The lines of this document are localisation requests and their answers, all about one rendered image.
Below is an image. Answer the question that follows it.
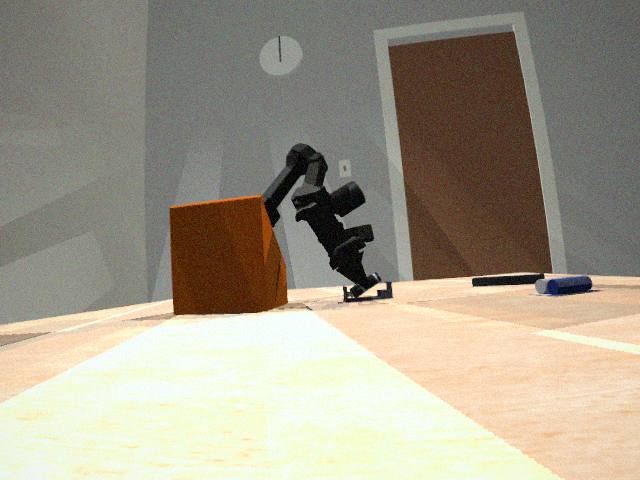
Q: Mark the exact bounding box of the black cylindrical battery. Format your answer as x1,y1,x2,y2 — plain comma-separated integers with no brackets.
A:
349,272,382,299

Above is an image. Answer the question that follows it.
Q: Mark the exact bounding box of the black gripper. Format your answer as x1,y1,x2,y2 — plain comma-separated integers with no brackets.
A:
315,220,370,290

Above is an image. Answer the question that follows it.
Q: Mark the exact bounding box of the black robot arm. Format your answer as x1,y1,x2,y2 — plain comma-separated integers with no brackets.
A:
261,143,374,242

